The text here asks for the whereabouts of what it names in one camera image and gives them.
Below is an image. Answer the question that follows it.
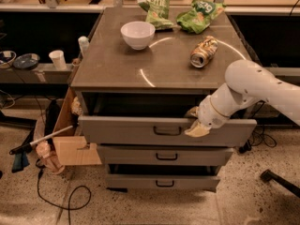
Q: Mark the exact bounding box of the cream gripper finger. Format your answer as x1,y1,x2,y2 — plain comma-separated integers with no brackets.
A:
185,106,198,117
185,120,211,138

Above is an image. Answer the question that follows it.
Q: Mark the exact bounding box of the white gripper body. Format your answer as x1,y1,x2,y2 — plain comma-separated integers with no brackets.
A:
197,96,229,129

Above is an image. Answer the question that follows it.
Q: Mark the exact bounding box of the grey top drawer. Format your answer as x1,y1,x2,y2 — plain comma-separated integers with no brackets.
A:
79,115,256,147

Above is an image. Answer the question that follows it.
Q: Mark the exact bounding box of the grey drawer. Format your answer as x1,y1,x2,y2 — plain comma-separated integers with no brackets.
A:
97,145,233,166
79,115,256,147
106,174,220,190

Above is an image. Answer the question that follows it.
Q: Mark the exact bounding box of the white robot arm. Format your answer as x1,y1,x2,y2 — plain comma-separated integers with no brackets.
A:
185,60,300,137

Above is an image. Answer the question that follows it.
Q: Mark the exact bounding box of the grey bottom drawer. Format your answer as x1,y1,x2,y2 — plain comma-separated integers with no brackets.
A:
106,174,220,190

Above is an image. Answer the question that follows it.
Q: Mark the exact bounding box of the grey drawer cabinet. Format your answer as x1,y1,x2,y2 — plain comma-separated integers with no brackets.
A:
71,7,248,180

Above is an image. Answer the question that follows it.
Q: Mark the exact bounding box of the grey middle drawer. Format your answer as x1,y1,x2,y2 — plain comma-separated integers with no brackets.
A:
97,145,233,166

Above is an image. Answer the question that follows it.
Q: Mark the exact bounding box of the crushed gold soda can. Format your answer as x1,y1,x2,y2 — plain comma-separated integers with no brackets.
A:
190,36,218,68

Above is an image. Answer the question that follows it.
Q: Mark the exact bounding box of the black chair leg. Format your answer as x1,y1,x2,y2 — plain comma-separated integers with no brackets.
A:
260,170,300,198

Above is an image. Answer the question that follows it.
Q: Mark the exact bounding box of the green chip bag right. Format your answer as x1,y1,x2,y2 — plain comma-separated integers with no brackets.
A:
176,0,226,34

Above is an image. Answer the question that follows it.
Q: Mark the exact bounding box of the green chip bag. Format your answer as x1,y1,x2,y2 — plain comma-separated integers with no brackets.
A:
137,0,174,30
176,0,226,34

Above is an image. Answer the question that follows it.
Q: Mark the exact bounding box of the white bowl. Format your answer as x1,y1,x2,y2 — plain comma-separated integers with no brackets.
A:
121,22,156,50

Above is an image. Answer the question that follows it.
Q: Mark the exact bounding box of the green chip bag left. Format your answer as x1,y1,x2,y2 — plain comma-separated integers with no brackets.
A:
137,0,174,30

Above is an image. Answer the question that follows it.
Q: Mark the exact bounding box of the cardboard box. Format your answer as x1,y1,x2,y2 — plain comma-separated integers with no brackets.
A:
52,88,101,166

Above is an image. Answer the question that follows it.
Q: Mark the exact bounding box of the white plastic bottle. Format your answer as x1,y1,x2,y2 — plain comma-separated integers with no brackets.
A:
78,36,89,57

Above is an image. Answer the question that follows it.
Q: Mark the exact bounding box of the white paper cup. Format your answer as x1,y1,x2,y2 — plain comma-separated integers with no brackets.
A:
49,50,67,70

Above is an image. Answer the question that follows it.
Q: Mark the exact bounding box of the dark blue plate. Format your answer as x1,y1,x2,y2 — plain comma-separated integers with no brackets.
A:
13,53,39,70

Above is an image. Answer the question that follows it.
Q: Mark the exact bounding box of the blue cloth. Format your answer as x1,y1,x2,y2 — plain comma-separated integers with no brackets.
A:
11,152,30,173

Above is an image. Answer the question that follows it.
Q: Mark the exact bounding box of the small patterned bowl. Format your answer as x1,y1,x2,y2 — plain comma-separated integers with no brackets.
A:
0,51,16,69

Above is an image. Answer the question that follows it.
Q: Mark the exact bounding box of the tangled black cables right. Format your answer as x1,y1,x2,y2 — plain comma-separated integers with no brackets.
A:
238,124,278,155

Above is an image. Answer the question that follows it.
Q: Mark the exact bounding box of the black floor cable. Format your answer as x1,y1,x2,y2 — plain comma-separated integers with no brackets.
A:
36,167,93,225

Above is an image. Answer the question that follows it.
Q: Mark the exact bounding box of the white rod with black handle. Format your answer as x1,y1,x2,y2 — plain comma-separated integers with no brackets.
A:
9,123,79,155

